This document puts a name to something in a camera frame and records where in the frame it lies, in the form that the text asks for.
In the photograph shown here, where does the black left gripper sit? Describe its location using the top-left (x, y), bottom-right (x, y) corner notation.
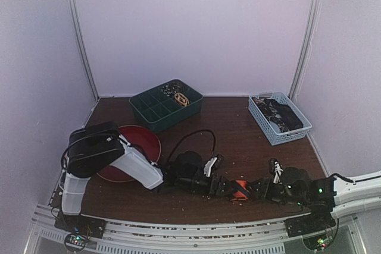
top-left (177, 174), bottom-right (238, 198)

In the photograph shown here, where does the orange navy striped tie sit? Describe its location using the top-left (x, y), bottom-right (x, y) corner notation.
top-left (229, 180), bottom-right (251, 202)

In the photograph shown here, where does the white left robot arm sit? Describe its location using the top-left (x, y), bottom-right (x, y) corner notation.
top-left (60, 121), bottom-right (234, 233)

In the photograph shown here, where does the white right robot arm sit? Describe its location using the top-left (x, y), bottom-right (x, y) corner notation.
top-left (246, 167), bottom-right (380, 231)

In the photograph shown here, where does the light blue perforated basket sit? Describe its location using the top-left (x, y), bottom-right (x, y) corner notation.
top-left (248, 92), bottom-right (312, 146)

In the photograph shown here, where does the plain black tie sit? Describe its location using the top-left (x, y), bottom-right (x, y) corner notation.
top-left (277, 103), bottom-right (304, 131)

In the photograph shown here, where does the tan patterned rolled tie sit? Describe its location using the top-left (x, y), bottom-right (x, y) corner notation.
top-left (174, 93), bottom-right (190, 107)

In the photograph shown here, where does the dark green divided organizer box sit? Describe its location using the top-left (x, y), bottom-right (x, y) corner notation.
top-left (129, 79), bottom-right (203, 134)

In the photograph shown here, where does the red round tray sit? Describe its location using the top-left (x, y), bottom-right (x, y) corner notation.
top-left (97, 125), bottom-right (162, 183)

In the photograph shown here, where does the black white rolled tie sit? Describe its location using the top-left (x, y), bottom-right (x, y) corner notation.
top-left (160, 81), bottom-right (185, 98)

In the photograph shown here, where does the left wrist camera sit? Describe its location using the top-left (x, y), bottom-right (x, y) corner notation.
top-left (203, 154), bottom-right (224, 177)

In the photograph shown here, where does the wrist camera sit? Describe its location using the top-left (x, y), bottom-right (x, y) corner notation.
top-left (268, 158), bottom-right (283, 184)
top-left (203, 154), bottom-right (224, 177)

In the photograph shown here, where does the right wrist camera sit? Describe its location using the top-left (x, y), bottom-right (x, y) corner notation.
top-left (268, 158), bottom-right (283, 184)

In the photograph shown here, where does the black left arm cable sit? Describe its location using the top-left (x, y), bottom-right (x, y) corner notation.
top-left (168, 129), bottom-right (217, 162)

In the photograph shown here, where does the right aluminium frame post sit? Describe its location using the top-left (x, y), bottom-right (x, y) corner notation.
top-left (289, 0), bottom-right (321, 102)

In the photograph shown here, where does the aluminium frame post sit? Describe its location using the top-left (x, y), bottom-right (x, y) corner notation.
top-left (289, 0), bottom-right (321, 102)
top-left (68, 0), bottom-right (100, 101)

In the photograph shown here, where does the left aluminium frame post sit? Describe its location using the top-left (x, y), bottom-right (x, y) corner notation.
top-left (68, 0), bottom-right (100, 101)

